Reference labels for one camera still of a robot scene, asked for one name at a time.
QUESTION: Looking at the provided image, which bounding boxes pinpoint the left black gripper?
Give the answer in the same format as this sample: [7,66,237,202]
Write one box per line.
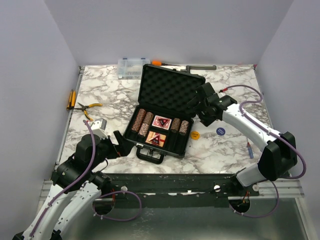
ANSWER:
[89,130,135,170]

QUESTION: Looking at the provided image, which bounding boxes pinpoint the yellow big blind button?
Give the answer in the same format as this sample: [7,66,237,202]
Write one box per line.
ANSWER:
[190,131,200,140]

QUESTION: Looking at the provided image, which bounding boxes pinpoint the all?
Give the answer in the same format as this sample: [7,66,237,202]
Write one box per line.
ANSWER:
[158,117,169,128]
[149,134,161,146]

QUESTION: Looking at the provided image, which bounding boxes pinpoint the black foam-lined carrying case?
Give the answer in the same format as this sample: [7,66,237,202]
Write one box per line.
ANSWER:
[124,64,206,165]

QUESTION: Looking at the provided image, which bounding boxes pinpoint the blue small blind button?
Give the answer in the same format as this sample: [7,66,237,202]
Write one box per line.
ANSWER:
[216,127,226,136]

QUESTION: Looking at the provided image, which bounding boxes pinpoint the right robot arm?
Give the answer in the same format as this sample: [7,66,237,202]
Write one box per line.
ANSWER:
[187,93,298,196]

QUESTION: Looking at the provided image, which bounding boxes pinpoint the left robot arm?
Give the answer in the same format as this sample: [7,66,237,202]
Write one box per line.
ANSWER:
[13,131,134,240]

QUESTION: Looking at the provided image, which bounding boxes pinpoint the front poker chip stack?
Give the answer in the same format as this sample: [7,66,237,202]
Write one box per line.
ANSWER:
[138,122,149,137]

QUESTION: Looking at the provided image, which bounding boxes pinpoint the tall poker chip stack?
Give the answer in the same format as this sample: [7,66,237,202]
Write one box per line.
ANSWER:
[131,108,147,133]

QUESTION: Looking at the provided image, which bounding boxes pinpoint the orange playing card deck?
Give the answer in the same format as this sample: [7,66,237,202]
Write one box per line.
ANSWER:
[145,131,167,148]

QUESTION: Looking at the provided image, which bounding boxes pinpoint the red playing card deck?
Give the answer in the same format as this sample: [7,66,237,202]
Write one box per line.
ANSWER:
[151,115,172,131]

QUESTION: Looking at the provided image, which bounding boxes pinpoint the middle poker chip stack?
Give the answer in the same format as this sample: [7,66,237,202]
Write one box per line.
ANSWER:
[143,111,154,125]

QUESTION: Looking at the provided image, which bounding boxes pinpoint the yellow black utility knife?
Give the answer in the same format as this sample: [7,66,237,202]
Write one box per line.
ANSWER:
[66,90,76,110]

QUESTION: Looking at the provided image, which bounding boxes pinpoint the clear plastic organizer box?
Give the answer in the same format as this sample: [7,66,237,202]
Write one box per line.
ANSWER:
[116,58,151,80]

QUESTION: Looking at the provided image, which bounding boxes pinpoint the blue marker pen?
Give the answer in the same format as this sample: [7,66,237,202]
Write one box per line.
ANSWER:
[246,142,254,159]

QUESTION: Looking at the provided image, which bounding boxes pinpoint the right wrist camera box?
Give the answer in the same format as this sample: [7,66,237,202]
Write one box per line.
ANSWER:
[195,82,216,100]

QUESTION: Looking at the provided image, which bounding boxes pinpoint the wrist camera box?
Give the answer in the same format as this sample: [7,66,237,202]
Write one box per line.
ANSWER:
[90,118,107,139]
[195,82,216,100]

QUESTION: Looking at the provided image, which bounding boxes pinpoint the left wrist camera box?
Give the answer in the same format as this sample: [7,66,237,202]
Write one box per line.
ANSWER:
[90,118,107,139]

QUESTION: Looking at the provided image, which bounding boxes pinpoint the grey metal t-handle bar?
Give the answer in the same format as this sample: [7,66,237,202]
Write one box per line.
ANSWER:
[179,65,217,75]

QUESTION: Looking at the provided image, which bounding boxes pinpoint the black metal base rail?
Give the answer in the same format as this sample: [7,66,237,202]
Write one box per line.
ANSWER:
[98,173,259,209]

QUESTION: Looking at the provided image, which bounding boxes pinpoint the orange handled screwdriver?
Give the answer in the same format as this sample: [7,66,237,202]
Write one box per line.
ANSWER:
[151,60,179,66]

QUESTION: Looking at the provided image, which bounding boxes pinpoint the yellow handled pliers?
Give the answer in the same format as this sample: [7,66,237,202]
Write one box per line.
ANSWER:
[74,103,103,122]

